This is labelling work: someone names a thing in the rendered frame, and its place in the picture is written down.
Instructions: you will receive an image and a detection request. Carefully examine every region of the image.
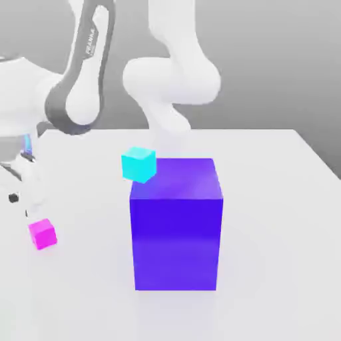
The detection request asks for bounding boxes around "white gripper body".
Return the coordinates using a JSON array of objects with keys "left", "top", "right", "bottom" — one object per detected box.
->
[{"left": 0, "top": 155, "right": 45, "bottom": 212}]

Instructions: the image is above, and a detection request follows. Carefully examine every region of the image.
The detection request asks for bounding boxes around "small magenta cube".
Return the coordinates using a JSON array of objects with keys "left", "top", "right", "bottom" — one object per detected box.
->
[{"left": 27, "top": 218, "right": 59, "bottom": 252}]

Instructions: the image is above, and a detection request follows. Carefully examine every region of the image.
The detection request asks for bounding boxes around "small cyan cube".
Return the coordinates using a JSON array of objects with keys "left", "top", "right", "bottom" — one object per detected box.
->
[{"left": 121, "top": 146, "right": 157, "bottom": 184}]

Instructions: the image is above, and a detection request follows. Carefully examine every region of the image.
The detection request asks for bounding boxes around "large purple box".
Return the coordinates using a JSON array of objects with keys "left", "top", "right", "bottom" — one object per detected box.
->
[{"left": 129, "top": 157, "right": 224, "bottom": 292}]

